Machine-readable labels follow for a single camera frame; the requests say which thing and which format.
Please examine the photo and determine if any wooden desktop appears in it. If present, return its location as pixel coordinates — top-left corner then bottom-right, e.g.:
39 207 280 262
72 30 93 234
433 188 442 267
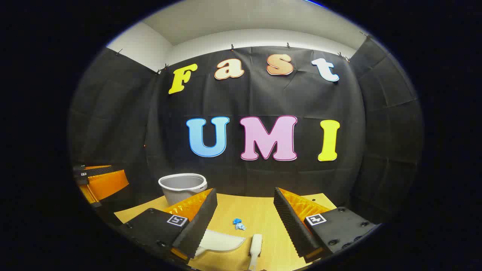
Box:
114 193 337 271

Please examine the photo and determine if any grey plastic dustpan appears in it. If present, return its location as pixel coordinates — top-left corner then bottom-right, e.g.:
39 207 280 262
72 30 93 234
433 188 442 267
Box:
194 229 246 259

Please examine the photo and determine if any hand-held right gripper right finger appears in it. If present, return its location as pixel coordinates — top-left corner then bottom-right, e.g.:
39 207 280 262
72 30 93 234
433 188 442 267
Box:
274 187 378 263

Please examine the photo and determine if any grey plastic garbage bin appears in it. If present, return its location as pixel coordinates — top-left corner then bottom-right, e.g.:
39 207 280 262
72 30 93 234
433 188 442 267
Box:
158 173 208 206

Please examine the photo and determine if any small grey broom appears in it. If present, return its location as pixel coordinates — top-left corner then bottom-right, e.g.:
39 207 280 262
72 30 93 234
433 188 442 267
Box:
248 234 263 271

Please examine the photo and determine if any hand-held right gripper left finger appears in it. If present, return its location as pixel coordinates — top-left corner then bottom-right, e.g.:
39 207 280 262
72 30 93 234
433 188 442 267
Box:
122 187 218 264

